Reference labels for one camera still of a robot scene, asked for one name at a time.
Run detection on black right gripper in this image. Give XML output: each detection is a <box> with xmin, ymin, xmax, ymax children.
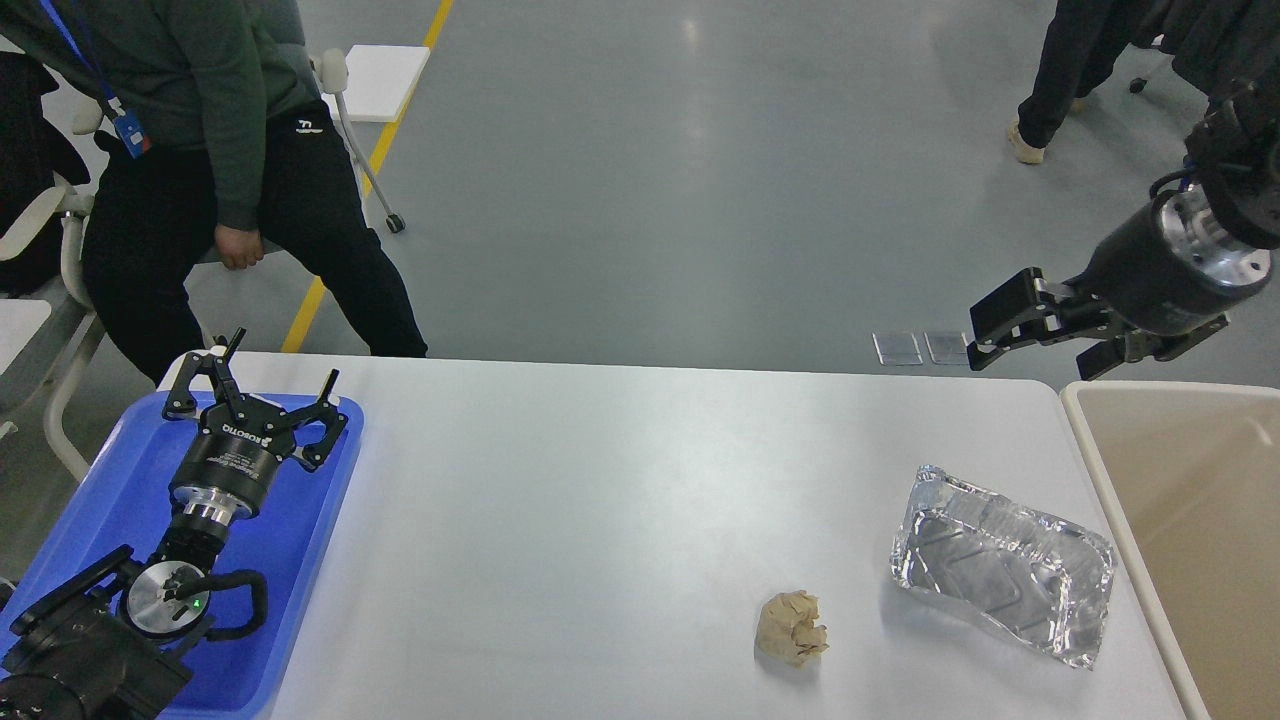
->
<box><xmin>966</xmin><ymin>188</ymin><xmax>1274</xmax><ymax>380</ymax></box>

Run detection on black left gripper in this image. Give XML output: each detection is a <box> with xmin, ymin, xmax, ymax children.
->
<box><xmin>163</xmin><ymin>327</ymin><xmax>351</xmax><ymax>520</ymax></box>

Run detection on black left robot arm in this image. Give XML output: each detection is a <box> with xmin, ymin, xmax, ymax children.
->
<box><xmin>3</xmin><ymin>331</ymin><xmax>362</xmax><ymax>719</ymax></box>

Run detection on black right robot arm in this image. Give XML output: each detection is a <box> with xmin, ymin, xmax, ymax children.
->
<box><xmin>966</xmin><ymin>81</ymin><xmax>1279</xmax><ymax>380</ymax></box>

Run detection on right floor socket plate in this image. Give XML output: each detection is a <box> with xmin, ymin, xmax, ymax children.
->
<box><xmin>924</xmin><ymin>331</ymin><xmax>970</xmax><ymax>366</ymax></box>

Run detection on floor socket plate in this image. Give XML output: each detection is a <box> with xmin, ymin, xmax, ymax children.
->
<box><xmin>872</xmin><ymin>332</ymin><xmax>924</xmax><ymax>366</ymax></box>
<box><xmin>924</xmin><ymin>331</ymin><xmax>970</xmax><ymax>366</ymax></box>

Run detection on blue plastic tray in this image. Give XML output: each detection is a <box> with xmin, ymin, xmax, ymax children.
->
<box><xmin>3</xmin><ymin>392</ymin><xmax>364</xmax><ymax>719</ymax></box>

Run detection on left floor socket plate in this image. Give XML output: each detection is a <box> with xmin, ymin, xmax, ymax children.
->
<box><xmin>872</xmin><ymin>332</ymin><xmax>924</xmax><ymax>366</ymax></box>

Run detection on beige plastic bin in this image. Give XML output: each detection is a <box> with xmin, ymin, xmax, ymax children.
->
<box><xmin>1061</xmin><ymin>380</ymin><xmax>1279</xmax><ymax>719</ymax></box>

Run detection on seated person green sweater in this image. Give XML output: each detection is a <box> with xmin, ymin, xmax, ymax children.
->
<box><xmin>3</xmin><ymin>1</ymin><xmax>428</xmax><ymax>383</ymax></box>

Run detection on standing person dark clothes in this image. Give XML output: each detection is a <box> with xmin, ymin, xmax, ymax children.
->
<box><xmin>1007</xmin><ymin>1</ymin><xmax>1155</xmax><ymax>165</ymax></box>

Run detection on blue id badge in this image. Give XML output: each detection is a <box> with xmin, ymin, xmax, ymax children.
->
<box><xmin>111</xmin><ymin>111</ymin><xmax>151</xmax><ymax>159</ymax></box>

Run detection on grey office chair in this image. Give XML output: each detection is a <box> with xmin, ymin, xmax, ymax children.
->
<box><xmin>3</xmin><ymin>54</ymin><xmax>105</xmax><ymax>480</ymax></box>

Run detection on rolling rack with coats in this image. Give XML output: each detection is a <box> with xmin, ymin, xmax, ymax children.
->
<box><xmin>1133</xmin><ymin>1</ymin><xmax>1279</xmax><ymax>101</ymax></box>

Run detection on white side table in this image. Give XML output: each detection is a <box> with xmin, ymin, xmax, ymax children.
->
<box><xmin>307</xmin><ymin>44</ymin><xmax>431</xmax><ymax>234</ymax></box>

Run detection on crumpled brown paper ball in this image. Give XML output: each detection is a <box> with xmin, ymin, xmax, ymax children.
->
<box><xmin>754</xmin><ymin>591</ymin><xmax>829</xmax><ymax>669</ymax></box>

